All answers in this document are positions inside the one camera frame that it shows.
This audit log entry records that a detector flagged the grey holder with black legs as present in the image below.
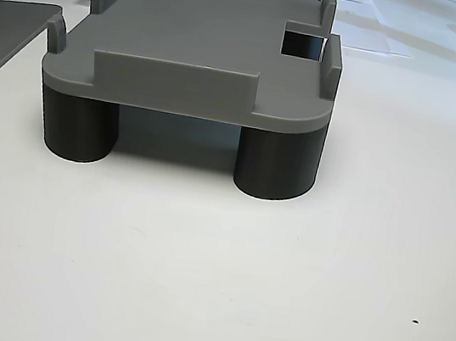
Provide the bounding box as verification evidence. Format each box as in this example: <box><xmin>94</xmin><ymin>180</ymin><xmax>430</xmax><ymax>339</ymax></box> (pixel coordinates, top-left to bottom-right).
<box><xmin>25</xmin><ymin>0</ymin><xmax>352</xmax><ymax>209</ymax></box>

